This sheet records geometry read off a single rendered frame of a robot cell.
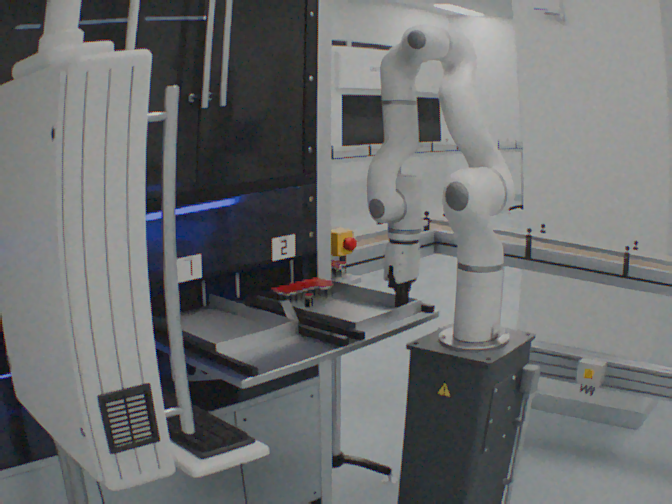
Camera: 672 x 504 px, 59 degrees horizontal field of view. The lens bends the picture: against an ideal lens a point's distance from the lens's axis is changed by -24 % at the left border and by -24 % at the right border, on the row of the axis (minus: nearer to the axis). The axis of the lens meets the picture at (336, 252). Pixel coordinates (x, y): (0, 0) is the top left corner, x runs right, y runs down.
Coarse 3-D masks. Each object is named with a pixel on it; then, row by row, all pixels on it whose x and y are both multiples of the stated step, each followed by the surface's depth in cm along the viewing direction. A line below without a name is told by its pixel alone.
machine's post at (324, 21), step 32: (320, 0) 205; (320, 32) 207; (320, 64) 210; (320, 96) 212; (320, 128) 214; (320, 160) 216; (320, 192) 218; (320, 224) 220; (320, 256) 222; (320, 384) 230; (320, 416) 232; (320, 448) 235; (320, 480) 238
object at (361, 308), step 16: (336, 288) 217; (352, 288) 213; (368, 288) 209; (272, 304) 198; (320, 304) 206; (336, 304) 206; (352, 304) 206; (368, 304) 206; (384, 304) 206; (416, 304) 196; (336, 320) 183; (352, 320) 192; (368, 320) 182; (384, 320) 187
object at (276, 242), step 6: (294, 234) 213; (276, 240) 208; (282, 240) 209; (288, 240) 211; (294, 240) 213; (276, 246) 208; (282, 246) 210; (288, 246) 212; (294, 246) 213; (276, 252) 208; (288, 252) 212; (294, 252) 214; (276, 258) 209; (282, 258) 210
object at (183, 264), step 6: (180, 258) 183; (186, 258) 184; (192, 258) 186; (198, 258) 188; (180, 264) 183; (186, 264) 185; (192, 264) 186; (198, 264) 188; (180, 270) 183; (186, 270) 185; (198, 270) 188; (180, 276) 184; (186, 276) 185; (192, 276) 187; (198, 276) 188
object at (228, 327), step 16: (224, 304) 198; (240, 304) 193; (160, 320) 176; (192, 320) 189; (208, 320) 189; (224, 320) 190; (240, 320) 190; (256, 320) 190; (272, 320) 186; (288, 320) 182; (192, 336) 167; (208, 336) 176; (224, 336) 177; (240, 336) 167; (256, 336) 171; (272, 336) 174; (288, 336) 178; (224, 352) 164
